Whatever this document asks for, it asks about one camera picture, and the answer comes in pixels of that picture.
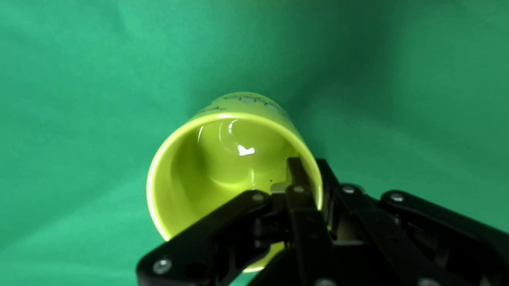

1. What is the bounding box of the yellow-green ceramic mug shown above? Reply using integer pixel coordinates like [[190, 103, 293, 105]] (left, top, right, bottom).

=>
[[145, 90, 325, 275]]

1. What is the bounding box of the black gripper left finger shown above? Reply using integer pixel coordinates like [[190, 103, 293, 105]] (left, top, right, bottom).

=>
[[136, 157, 341, 286]]

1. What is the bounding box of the green tablecloth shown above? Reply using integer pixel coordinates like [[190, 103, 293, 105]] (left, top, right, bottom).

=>
[[0, 0, 509, 286]]

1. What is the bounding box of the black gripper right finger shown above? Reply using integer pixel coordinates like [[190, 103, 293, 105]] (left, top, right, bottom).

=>
[[318, 160, 509, 286]]

